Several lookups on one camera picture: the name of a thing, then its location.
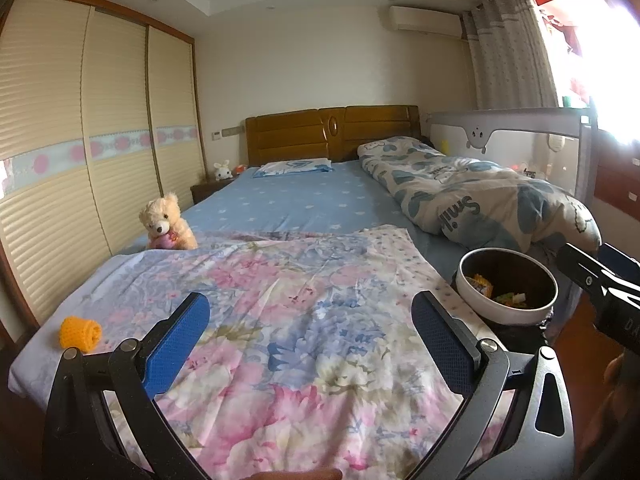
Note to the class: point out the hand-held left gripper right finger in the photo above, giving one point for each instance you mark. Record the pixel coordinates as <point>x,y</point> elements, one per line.
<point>442,342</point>

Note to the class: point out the grey patterned curtain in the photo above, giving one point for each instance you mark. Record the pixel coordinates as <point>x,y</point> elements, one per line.
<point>505,50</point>

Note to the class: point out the grey bed guard rail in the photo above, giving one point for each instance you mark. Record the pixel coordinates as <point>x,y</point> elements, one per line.
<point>510,122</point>

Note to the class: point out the red window valance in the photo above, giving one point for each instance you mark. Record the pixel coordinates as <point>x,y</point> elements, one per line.
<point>560,5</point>

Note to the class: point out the white bunny toy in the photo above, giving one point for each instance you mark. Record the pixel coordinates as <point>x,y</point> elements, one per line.
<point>223,172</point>

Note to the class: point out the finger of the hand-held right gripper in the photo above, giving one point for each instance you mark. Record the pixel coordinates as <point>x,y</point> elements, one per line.
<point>620,257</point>
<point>582,270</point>

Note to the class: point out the person's left hand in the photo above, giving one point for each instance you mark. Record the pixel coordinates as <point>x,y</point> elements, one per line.
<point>300,475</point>

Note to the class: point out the person's right hand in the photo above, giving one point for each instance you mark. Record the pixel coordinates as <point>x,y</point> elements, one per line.
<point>612,377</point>

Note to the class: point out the dark wooden nightstand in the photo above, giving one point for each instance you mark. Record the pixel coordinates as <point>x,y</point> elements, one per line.
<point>205,191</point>

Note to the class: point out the floral blanket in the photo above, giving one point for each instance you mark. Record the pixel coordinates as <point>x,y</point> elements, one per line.
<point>300,335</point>

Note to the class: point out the blue pillow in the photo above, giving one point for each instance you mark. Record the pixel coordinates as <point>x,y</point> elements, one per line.
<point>295,166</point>

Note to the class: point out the yellow snack wrapper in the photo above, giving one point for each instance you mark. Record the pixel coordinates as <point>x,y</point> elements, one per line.
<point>482,285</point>

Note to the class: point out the orange foam net sleeve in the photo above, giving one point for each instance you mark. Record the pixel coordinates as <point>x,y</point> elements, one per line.
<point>80,332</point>

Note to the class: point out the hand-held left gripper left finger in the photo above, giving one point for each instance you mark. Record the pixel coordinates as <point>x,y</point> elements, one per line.
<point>175,345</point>

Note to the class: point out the wooden dresser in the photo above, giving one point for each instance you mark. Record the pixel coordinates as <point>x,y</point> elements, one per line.
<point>620,175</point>

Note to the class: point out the beige teddy bear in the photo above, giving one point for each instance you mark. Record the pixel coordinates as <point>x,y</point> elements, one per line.
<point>160,215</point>

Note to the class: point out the grey wall panel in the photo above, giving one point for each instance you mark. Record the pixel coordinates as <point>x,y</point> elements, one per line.
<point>234,131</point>

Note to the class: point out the white bin with black bag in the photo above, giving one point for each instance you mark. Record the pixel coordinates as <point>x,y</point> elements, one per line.
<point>500,312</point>

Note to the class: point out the white air conditioner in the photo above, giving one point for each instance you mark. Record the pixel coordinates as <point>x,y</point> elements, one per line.
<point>425,20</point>

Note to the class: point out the wooden bed headboard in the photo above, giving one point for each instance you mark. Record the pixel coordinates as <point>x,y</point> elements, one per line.
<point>290,135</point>

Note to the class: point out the blue star bedsheet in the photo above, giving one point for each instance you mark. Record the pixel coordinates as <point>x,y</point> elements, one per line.
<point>300,200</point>

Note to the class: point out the heart print quilt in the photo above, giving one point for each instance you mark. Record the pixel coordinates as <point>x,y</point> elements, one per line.
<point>450,190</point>

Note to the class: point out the cream sliding door wardrobe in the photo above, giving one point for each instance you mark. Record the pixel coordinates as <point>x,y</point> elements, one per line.
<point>60,110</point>

